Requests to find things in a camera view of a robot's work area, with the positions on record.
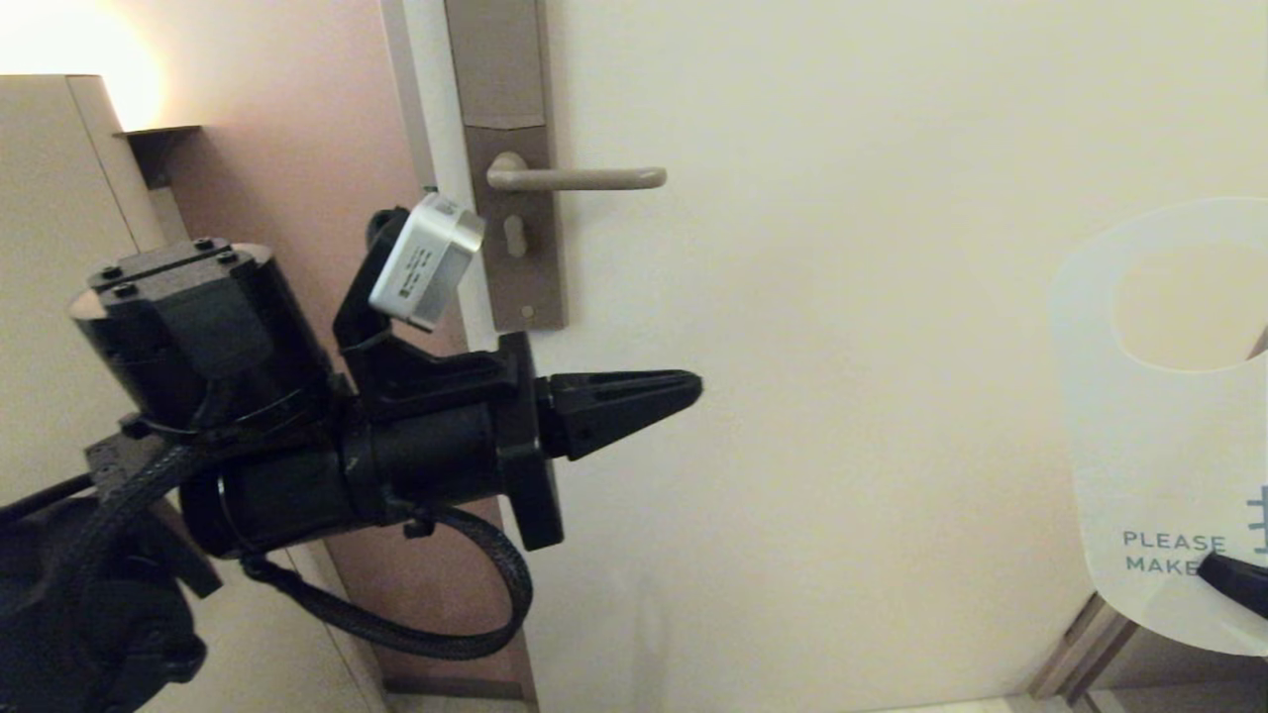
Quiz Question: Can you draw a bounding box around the blue and white door hanger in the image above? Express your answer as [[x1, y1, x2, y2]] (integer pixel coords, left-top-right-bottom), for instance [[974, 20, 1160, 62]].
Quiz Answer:
[[1050, 196, 1268, 657]]

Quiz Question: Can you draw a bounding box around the white room door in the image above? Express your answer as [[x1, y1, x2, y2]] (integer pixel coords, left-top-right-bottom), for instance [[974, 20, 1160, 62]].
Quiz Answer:
[[401, 0, 1268, 712]]

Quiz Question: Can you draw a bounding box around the bronze door lock plate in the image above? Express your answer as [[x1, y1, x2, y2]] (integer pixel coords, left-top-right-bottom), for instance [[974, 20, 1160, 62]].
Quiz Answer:
[[443, 0, 568, 333]]

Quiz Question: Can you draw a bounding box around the beige cabinet panel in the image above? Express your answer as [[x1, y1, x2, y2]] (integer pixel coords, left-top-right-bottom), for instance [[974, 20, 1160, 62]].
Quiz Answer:
[[0, 75, 387, 713]]

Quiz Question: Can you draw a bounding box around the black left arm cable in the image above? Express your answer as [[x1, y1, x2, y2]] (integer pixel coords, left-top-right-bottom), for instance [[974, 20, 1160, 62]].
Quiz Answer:
[[238, 505, 534, 662]]

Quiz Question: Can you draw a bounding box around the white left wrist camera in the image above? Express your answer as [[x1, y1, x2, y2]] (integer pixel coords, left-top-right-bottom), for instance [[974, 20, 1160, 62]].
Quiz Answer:
[[369, 192, 486, 332]]

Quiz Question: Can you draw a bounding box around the beige metal door handle lever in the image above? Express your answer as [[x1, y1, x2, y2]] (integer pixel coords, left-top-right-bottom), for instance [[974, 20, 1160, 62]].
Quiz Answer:
[[485, 152, 668, 193]]

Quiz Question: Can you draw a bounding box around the dark wall lamp fixture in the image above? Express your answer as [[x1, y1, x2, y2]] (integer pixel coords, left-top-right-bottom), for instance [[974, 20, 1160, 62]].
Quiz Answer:
[[116, 125, 202, 189]]

